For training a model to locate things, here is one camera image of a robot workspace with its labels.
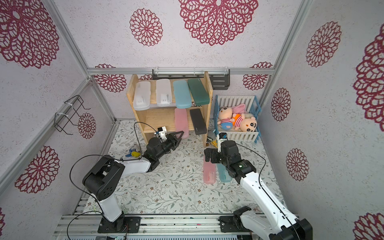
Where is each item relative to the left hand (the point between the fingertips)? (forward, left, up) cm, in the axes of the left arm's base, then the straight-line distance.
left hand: (184, 132), depth 84 cm
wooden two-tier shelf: (+14, +17, -2) cm, 22 cm away
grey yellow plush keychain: (-3, +33, -18) cm, 38 cm away
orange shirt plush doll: (+17, -37, -11) cm, 42 cm away
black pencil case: (+9, -8, 0) cm, 12 cm away
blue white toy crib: (+35, -47, -11) cm, 60 cm away
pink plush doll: (+20, -28, -10) cm, 36 cm away
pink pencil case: (+7, +2, +1) cm, 8 cm away
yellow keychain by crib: (+6, -20, -20) cm, 29 cm away
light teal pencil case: (-17, -23, -21) cm, 35 cm away
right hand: (-11, -17, -3) cm, 20 cm away
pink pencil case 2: (-17, -15, -21) cm, 30 cm away
